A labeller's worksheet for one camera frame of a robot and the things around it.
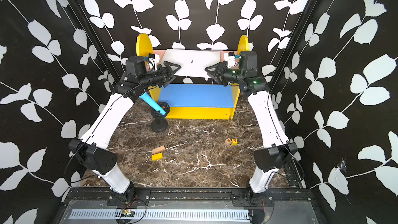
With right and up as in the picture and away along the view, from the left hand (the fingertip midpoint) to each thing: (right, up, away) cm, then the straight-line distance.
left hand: (178, 68), depth 69 cm
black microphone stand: (-17, -30, +30) cm, 46 cm away
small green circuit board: (-24, -68, +3) cm, 72 cm away
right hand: (+11, -1, -3) cm, 12 cm away
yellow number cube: (+30, -39, +23) cm, 54 cm away
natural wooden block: (-16, -43, +21) cm, 50 cm away
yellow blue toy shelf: (+6, -14, +25) cm, 29 cm away
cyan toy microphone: (-15, -16, +10) cm, 24 cm away
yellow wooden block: (-15, -46, +18) cm, 52 cm away
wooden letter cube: (+26, -39, +23) cm, 52 cm away
